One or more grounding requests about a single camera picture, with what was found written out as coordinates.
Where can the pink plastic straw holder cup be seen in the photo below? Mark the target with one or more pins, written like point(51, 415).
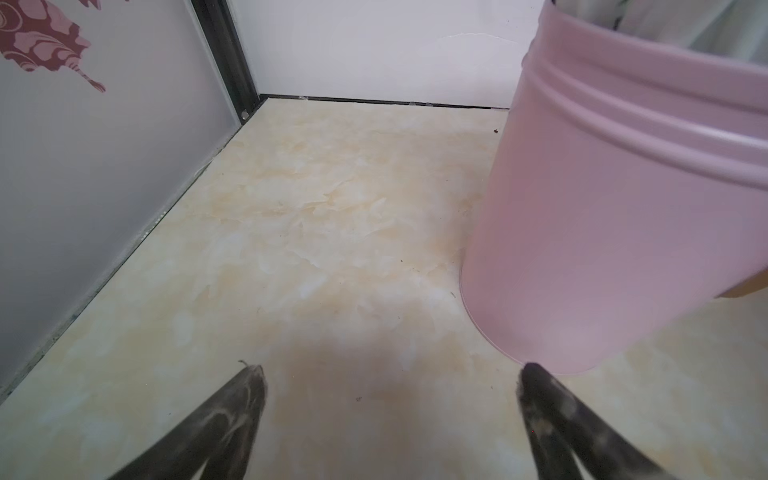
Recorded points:
point(629, 187)

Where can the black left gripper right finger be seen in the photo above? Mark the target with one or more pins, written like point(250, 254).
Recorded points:
point(566, 436)

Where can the black vertical frame post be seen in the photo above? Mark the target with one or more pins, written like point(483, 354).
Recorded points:
point(219, 29)

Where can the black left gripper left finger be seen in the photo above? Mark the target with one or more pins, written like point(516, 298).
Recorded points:
point(215, 441)

